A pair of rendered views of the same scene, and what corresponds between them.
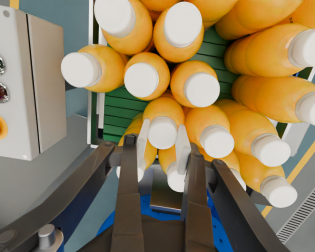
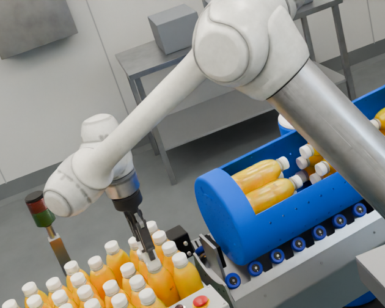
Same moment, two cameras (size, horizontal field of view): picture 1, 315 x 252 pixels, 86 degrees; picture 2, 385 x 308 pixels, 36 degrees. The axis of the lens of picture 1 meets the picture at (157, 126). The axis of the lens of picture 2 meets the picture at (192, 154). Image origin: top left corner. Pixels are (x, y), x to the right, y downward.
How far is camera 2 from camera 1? 1.53 m
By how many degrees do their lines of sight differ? 60
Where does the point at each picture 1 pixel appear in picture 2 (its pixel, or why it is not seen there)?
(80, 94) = not seen: outside the picture
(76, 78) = (148, 291)
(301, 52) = (98, 261)
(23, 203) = not seen: outside the picture
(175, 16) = (108, 286)
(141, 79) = (135, 279)
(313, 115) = (113, 244)
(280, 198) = (150, 224)
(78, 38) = not seen: outside the picture
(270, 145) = (131, 242)
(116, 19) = (120, 296)
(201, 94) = (128, 266)
